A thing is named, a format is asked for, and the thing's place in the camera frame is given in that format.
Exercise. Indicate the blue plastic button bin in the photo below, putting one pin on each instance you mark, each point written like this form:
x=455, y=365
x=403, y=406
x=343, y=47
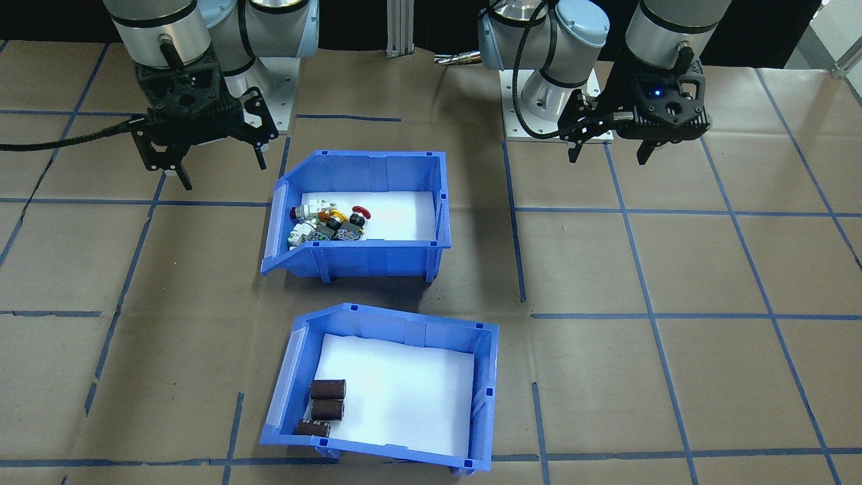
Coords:
x=377, y=259

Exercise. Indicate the blue plastic battery bin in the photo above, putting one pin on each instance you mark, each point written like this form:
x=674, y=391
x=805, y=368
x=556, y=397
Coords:
x=390, y=323

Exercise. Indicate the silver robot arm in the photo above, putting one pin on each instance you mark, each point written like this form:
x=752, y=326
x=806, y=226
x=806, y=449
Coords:
x=673, y=20
x=161, y=27

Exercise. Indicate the brown cylindrical battery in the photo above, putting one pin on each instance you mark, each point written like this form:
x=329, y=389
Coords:
x=328, y=389
x=313, y=428
x=327, y=409

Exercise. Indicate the white red push button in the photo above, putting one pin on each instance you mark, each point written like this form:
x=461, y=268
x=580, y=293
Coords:
x=306, y=212

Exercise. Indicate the yellow push button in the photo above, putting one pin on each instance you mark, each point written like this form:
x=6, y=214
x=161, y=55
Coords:
x=335, y=217

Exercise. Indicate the white green push button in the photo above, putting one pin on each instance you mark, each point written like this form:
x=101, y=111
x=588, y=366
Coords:
x=302, y=236

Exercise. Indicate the red mushroom push button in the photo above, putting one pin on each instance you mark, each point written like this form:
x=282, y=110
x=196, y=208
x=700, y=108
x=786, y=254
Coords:
x=360, y=215

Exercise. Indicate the silver metal rod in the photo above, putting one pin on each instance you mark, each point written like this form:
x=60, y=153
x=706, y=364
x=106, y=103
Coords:
x=458, y=59

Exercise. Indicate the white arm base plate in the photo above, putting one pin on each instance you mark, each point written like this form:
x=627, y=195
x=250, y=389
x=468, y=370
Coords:
x=518, y=121
x=286, y=87

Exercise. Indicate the grey black switch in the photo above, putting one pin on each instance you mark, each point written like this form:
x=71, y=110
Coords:
x=326, y=231

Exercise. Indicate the aluminium profile post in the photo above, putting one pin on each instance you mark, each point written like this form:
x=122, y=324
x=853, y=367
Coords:
x=401, y=27

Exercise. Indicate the aluminium frame bar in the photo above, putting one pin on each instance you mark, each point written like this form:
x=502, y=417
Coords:
x=848, y=67

